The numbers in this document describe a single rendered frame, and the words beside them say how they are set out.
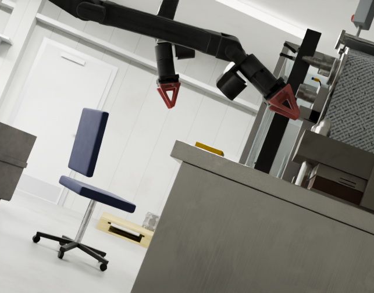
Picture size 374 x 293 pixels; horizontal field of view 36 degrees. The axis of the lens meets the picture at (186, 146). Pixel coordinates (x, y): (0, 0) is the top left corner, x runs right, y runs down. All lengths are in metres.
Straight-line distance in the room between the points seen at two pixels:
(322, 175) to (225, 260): 0.29
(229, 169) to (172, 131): 7.29
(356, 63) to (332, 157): 0.35
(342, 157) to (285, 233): 0.22
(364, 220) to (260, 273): 0.24
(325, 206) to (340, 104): 0.38
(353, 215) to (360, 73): 0.46
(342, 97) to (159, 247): 0.63
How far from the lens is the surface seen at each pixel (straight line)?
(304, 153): 1.30
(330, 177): 1.31
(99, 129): 4.62
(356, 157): 1.31
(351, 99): 1.54
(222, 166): 1.23
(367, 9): 2.23
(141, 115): 8.48
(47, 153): 8.41
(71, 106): 8.43
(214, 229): 1.23
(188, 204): 1.23
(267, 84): 1.49
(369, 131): 1.53
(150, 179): 8.47
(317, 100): 1.60
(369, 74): 1.56
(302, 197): 1.23
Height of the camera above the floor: 0.79
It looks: 5 degrees up
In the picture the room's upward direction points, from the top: 22 degrees clockwise
